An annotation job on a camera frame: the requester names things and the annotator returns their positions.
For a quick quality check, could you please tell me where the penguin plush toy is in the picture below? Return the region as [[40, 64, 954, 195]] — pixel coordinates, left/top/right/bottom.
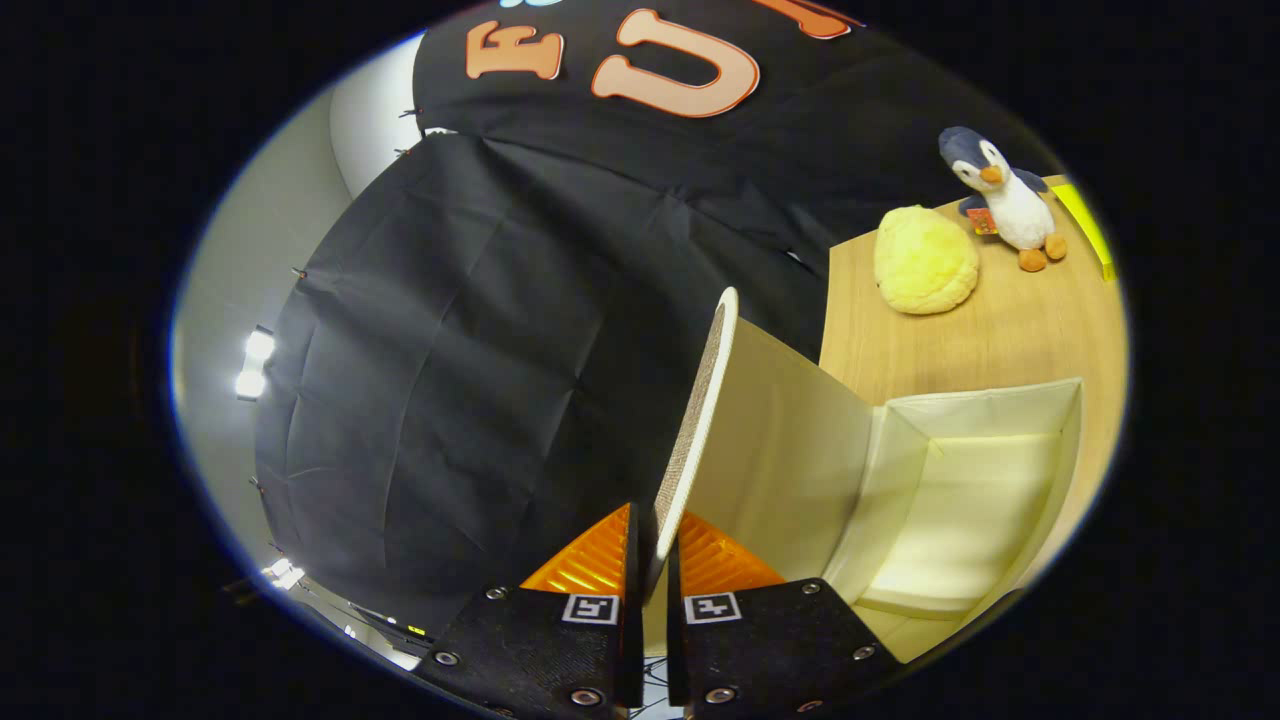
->
[[938, 125, 1069, 273]]

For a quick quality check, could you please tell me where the yellow book with red circle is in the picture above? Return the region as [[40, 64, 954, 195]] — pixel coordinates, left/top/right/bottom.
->
[[1050, 182, 1117, 283]]

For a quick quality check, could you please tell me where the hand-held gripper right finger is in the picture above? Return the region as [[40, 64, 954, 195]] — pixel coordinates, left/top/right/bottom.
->
[[665, 510, 906, 720]]

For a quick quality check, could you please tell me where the beige fabric storage box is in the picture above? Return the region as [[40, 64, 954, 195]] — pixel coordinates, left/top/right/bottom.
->
[[640, 287, 1087, 666]]

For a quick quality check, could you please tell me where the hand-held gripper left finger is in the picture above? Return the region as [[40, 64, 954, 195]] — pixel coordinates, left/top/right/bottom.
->
[[415, 503, 646, 720]]

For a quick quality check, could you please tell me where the yellow round plush toy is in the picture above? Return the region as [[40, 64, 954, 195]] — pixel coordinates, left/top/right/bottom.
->
[[873, 205, 981, 317]]

